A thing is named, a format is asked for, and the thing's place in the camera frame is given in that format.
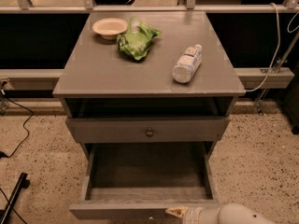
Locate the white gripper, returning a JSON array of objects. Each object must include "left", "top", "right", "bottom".
[{"left": 165, "top": 206, "right": 203, "bottom": 224}]

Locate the grey drawer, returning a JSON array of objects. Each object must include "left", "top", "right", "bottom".
[
  {"left": 66, "top": 117, "right": 230, "bottom": 144},
  {"left": 69, "top": 143, "right": 220, "bottom": 219}
]

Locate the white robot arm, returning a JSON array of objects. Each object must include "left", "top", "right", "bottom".
[{"left": 165, "top": 203, "right": 276, "bottom": 224}]

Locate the grey top drawer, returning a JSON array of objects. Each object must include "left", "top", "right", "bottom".
[{"left": 66, "top": 117, "right": 230, "bottom": 144}]

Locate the grey wooden drawer cabinet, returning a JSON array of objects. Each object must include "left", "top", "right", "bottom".
[{"left": 51, "top": 10, "right": 247, "bottom": 159}]

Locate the white plastic bottle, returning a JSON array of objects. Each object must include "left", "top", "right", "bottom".
[{"left": 172, "top": 44, "right": 202, "bottom": 83}]

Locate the black metal floor stand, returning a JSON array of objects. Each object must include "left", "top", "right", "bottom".
[{"left": 0, "top": 173, "right": 30, "bottom": 224}]

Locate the green chip bag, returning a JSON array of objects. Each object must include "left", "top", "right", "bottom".
[{"left": 117, "top": 17, "right": 162, "bottom": 61}]

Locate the beige paper bowl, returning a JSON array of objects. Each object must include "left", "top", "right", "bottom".
[{"left": 93, "top": 18, "right": 128, "bottom": 40}]

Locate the black floor cable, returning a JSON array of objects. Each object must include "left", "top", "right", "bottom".
[{"left": 0, "top": 89, "right": 35, "bottom": 159}]

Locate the white hanging cable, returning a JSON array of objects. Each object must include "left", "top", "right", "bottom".
[{"left": 245, "top": 2, "right": 282, "bottom": 93}]

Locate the grey metal railing frame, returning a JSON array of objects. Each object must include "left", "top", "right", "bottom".
[{"left": 0, "top": 0, "right": 299, "bottom": 15}]

